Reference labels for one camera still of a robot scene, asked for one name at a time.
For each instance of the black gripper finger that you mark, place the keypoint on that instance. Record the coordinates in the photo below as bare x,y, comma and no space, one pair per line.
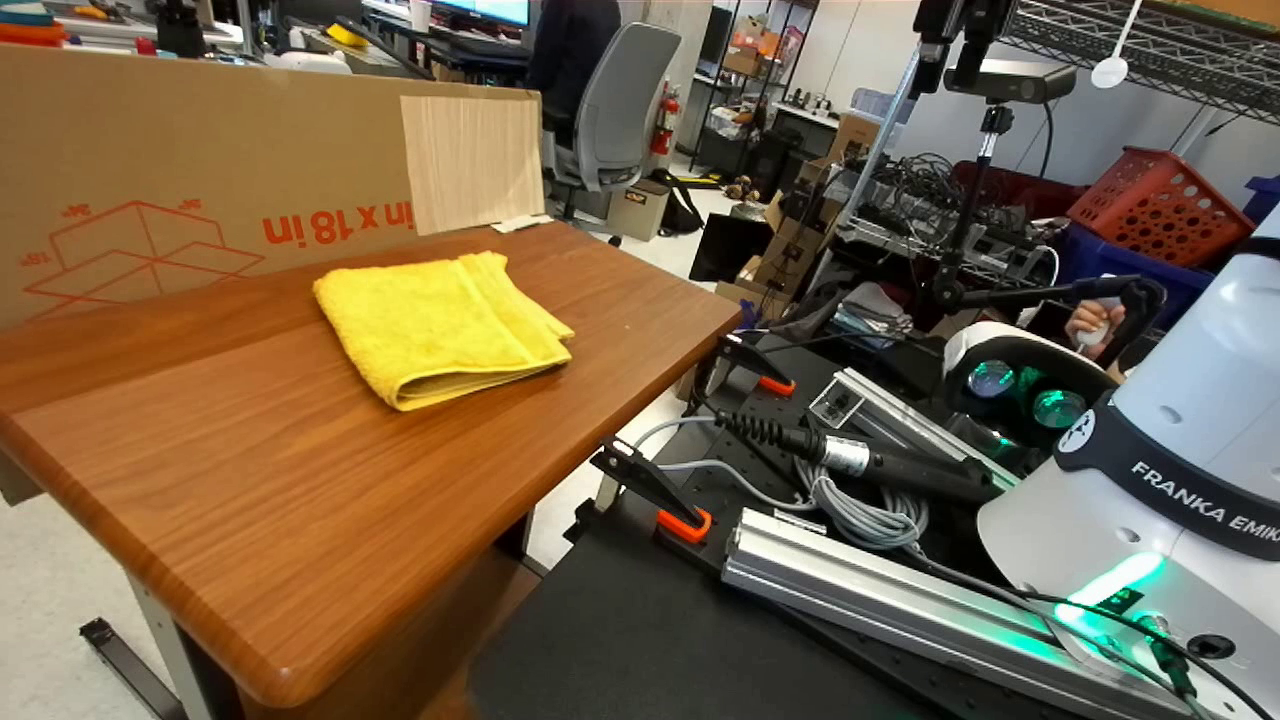
937,34
985,29

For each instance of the yellow terry towel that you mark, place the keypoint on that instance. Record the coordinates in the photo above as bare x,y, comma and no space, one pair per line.
425,327

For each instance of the white hanging ladle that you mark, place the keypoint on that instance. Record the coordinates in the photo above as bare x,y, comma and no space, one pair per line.
1110,70

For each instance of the black tripod stand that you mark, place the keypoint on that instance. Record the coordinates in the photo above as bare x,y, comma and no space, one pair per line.
982,187

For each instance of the red plastic crate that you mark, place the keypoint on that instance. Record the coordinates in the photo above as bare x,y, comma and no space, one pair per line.
1161,205

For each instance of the blue plastic bin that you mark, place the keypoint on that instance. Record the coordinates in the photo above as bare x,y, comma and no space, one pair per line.
1106,260

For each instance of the red fire extinguisher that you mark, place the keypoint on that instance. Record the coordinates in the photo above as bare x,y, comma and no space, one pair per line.
665,121

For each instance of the black flat panel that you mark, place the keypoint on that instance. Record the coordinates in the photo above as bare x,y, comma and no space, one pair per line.
729,250

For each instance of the grey office chair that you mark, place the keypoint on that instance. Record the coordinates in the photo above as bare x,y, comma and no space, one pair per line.
620,106

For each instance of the small beige cardboard box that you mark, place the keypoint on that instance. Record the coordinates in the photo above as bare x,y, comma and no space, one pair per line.
637,208

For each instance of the white headset with green lenses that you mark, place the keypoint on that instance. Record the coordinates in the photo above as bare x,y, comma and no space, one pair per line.
1013,384

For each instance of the computer monitor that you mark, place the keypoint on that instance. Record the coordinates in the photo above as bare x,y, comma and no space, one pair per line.
487,12

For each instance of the light wooden board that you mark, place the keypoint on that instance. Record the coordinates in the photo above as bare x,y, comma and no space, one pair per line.
474,162

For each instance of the black perforated base board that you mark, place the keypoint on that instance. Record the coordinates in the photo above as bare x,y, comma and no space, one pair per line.
624,640

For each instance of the large brown cardboard box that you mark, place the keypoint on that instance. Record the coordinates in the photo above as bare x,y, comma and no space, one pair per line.
161,145

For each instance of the grey metal table leg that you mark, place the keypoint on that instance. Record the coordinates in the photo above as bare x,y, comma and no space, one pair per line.
172,652

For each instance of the black camera on stand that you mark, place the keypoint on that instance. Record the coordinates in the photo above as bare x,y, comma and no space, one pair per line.
1022,82

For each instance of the silver metal bracket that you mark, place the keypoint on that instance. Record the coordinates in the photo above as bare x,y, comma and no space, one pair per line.
865,404

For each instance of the long aluminium rail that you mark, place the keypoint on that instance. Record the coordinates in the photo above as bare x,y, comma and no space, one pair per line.
865,585

